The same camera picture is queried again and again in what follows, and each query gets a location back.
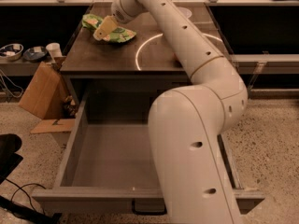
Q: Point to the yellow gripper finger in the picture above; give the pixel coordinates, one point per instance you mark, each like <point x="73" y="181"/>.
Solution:
<point x="107" y="26"/>

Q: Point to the grey low shelf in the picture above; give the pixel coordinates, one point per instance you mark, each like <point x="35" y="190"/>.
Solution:
<point x="270" y="64"/>
<point x="23" y="68"/>

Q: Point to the white paper cup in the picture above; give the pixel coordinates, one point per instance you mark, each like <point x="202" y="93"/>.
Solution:
<point x="54" y="50"/>

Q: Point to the grey low shelf left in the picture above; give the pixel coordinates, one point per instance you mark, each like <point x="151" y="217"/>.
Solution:
<point x="23" y="68"/>

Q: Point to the open grey top drawer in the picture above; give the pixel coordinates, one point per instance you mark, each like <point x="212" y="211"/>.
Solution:
<point x="108" y="162"/>

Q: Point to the black drawer handle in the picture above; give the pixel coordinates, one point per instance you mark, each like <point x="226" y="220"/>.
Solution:
<point x="145" y="207"/>

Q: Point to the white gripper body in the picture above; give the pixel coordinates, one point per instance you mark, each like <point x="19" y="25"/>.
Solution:
<point x="122" y="17"/>

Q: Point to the grey low shelf right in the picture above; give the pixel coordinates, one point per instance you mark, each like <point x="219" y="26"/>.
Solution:
<point x="270" y="64"/>

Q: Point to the brown cardboard box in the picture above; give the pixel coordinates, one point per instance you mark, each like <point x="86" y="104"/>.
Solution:
<point x="44" y="97"/>

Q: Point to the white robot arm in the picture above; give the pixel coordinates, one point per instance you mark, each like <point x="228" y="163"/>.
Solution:
<point x="185" y="122"/>

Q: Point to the dark blue bowl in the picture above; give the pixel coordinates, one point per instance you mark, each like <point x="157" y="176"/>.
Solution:
<point x="35" y="54"/>

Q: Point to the flat cardboard piece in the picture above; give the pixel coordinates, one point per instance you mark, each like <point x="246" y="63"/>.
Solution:
<point x="54" y="126"/>

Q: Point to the blue patterned bowl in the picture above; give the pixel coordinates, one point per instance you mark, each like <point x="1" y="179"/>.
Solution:
<point x="11" y="52"/>

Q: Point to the grey cabinet with top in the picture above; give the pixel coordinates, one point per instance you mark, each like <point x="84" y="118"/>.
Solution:
<point x="108" y="75"/>

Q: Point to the green rice chip bag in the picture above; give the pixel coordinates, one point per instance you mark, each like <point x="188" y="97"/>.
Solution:
<point x="120" y="35"/>

